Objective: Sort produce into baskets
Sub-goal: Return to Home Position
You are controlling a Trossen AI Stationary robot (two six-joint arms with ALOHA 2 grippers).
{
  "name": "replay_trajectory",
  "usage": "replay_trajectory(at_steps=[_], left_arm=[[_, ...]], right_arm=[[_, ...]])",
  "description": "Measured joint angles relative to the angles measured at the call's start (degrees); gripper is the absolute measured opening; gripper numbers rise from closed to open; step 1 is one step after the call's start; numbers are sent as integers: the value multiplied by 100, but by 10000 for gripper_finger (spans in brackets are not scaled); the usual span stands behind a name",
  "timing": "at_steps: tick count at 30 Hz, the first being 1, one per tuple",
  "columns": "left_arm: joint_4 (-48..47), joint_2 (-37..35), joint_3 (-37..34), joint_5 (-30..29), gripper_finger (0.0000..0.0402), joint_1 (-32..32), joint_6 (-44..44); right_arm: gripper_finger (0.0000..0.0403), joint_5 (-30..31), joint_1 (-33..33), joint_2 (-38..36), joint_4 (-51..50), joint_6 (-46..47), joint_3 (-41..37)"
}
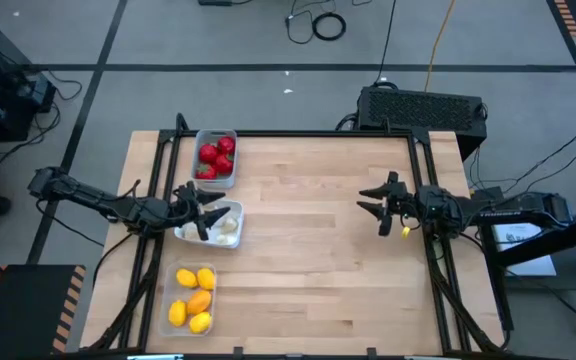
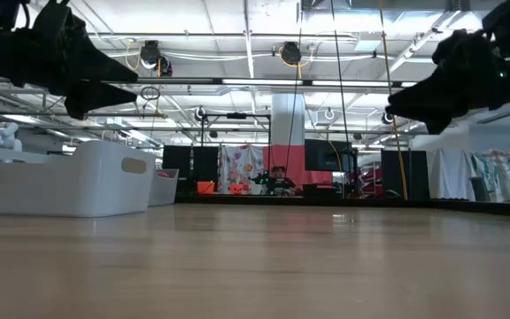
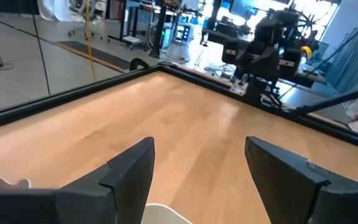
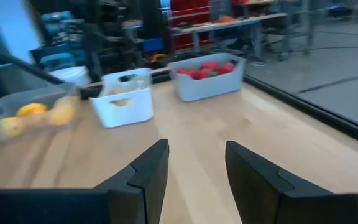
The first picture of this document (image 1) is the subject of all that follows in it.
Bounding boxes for white plastic basket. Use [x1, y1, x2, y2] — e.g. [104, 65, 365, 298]
[173, 198, 245, 250]

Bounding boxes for black diagonal beam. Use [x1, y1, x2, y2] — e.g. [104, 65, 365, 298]
[492, 208, 576, 269]

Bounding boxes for coiled black cable ring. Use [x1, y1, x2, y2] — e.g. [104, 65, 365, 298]
[311, 12, 348, 42]

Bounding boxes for yellow lemon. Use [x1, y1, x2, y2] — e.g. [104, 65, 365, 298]
[167, 299, 189, 329]
[188, 311, 213, 335]
[175, 268, 199, 289]
[196, 267, 217, 292]

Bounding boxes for small grey plastic basket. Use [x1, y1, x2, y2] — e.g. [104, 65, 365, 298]
[190, 128, 239, 190]

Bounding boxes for white printed paper sheet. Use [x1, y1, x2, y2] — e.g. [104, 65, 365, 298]
[491, 222, 558, 278]

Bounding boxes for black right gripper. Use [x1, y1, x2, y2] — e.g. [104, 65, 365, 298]
[356, 171, 464, 238]

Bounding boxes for small black box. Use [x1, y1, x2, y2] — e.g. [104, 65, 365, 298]
[469, 187, 504, 201]

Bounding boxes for black metal table frame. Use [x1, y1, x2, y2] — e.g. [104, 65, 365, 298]
[85, 127, 514, 359]

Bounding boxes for large black hazard-striped mat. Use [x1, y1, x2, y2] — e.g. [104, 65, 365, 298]
[0, 263, 88, 360]

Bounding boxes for long yellow cable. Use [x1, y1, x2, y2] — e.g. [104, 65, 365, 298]
[423, 0, 457, 93]

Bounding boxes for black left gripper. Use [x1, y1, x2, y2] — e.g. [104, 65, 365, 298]
[167, 180, 232, 242]

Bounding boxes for thin black cable with plug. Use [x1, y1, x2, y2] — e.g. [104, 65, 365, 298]
[284, 0, 339, 45]

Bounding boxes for black arm power cables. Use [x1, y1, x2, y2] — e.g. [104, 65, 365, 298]
[467, 122, 576, 201]

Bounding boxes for clear plastic container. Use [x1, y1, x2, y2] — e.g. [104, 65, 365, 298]
[157, 261, 219, 338]

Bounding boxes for long black hanging cable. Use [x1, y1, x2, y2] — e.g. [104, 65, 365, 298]
[371, 0, 398, 86]

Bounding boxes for orange lemon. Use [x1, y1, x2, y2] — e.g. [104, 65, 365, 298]
[186, 289, 213, 316]

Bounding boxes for black cabinet cable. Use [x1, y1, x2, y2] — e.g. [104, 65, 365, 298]
[0, 69, 84, 166]

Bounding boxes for black computer case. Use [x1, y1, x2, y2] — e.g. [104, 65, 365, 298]
[356, 85, 489, 161]

